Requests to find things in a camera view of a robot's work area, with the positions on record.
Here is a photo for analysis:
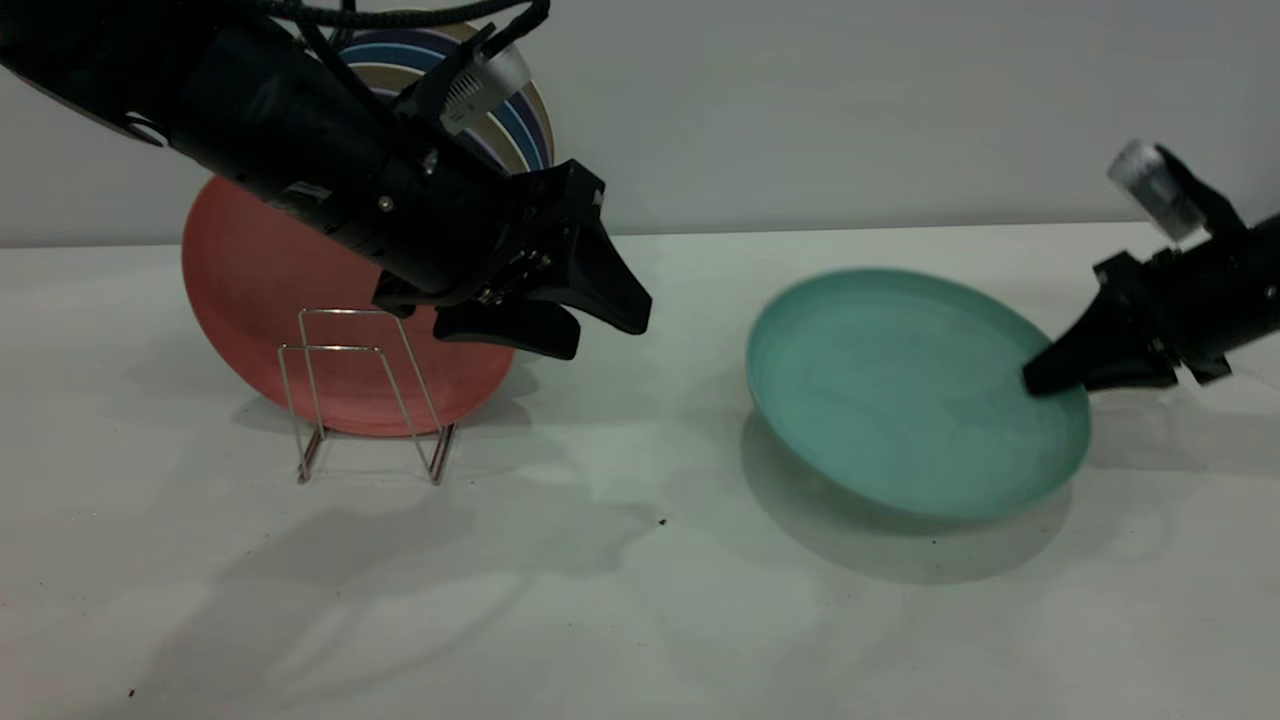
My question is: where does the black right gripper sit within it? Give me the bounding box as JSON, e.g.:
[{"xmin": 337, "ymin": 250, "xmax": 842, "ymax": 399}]
[{"xmin": 1021, "ymin": 213, "xmax": 1280, "ymax": 398}]

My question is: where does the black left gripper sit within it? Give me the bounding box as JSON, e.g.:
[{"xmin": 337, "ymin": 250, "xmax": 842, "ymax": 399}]
[{"xmin": 340, "ymin": 118, "xmax": 654, "ymax": 362}]

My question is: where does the green round plate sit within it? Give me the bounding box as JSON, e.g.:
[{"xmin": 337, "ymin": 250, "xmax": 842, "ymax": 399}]
[{"xmin": 745, "ymin": 268, "xmax": 1093, "ymax": 522}]

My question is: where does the beige round plate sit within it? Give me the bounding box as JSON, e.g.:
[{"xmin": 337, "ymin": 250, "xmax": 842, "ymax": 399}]
[
  {"xmin": 345, "ymin": 9, "xmax": 557, "ymax": 167},
  {"xmin": 354, "ymin": 63, "xmax": 537, "ymax": 174}
]

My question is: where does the pink round plate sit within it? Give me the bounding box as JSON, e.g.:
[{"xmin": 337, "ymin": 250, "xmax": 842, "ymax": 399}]
[{"xmin": 182, "ymin": 174, "xmax": 517, "ymax": 439}]

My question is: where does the blue plate with light rim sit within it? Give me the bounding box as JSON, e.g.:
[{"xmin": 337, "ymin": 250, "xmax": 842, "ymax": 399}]
[{"xmin": 339, "ymin": 43, "xmax": 549, "ymax": 172}]

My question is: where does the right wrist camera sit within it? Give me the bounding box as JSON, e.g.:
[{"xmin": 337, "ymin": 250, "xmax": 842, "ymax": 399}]
[{"xmin": 1107, "ymin": 139, "xmax": 1248, "ymax": 248}]

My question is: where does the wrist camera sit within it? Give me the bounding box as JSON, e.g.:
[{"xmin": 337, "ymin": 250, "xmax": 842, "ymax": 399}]
[
  {"xmin": 1107, "ymin": 139, "xmax": 1248, "ymax": 248},
  {"xmin": 400, "ymin": 25, "xmax": 534, "ymax": 137}
]

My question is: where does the metal wire plate rack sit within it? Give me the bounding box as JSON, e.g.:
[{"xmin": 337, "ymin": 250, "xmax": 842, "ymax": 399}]
[{"xmin": 279, "ymin": 309, "xmax": 459, "ymax": 487}]

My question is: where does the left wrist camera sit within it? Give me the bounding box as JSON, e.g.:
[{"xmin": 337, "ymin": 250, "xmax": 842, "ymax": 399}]
[{"xmin": 400, "ymin": 25, "xmax": 534, "ymax": 137}]

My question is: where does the black braided cable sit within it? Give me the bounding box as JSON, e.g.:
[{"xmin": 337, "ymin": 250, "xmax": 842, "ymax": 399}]
[{"xmin": 252, "ymin": 0, "xmax": 552, "ymax": 113}]

